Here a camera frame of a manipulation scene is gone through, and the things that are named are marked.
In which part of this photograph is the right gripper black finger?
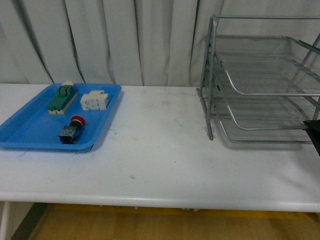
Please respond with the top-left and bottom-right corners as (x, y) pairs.
(303, 119), (320, 156)

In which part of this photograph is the red emergency stop button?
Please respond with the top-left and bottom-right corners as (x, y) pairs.
(58, 115), (86, 145)

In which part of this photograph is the silver mesh tray rack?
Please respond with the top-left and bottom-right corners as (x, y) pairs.
(196, 15), (320, 145)

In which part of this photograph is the white curtain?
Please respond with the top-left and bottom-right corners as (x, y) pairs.
(0, 0), (320, 87)

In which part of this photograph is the white circuit breaker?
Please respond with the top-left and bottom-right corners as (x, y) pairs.
(80, 90), (109, 111)

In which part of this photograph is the blue plastic tray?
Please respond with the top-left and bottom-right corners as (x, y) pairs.
(0, 83), (122, 152)

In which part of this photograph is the green knife switch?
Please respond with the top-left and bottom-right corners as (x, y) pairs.
(47, 81), (78, 115)

